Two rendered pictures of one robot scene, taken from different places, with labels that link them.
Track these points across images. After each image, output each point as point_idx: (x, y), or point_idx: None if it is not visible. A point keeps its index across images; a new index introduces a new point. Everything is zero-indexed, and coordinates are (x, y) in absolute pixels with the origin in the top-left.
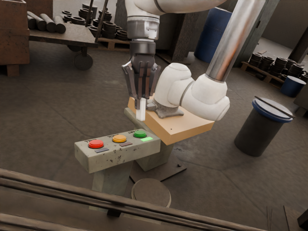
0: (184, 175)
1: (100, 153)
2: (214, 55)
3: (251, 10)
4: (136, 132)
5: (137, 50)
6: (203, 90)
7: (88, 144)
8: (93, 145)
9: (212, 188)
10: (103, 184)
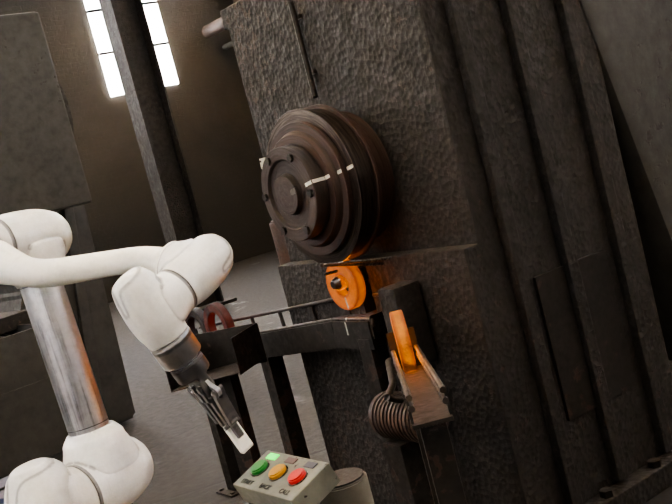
0: None
1: (317, 461)
2: (69, 393)
3: (67, 299)
4: (257, 468)
5: (206, 364)
6: (115, 447)
7: (295, 486)
8: (302, 471)
9: None
10: None
